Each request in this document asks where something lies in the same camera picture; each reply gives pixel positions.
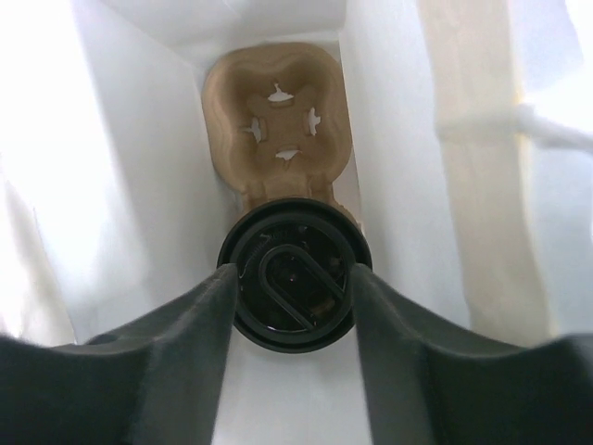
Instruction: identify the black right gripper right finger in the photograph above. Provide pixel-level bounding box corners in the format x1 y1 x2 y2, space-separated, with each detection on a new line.
351 265 592 444

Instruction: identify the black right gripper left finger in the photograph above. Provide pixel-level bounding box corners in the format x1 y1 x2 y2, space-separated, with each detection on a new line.
1 265 236 444

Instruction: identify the black plastic cup lid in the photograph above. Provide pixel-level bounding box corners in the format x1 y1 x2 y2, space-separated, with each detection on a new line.
218 198 372 354

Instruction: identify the light blue paper bag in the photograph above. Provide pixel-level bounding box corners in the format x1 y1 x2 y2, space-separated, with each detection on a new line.
1 1 592 444

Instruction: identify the brown cardboard cup carrier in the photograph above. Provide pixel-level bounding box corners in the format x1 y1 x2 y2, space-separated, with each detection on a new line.
201 43 355 221

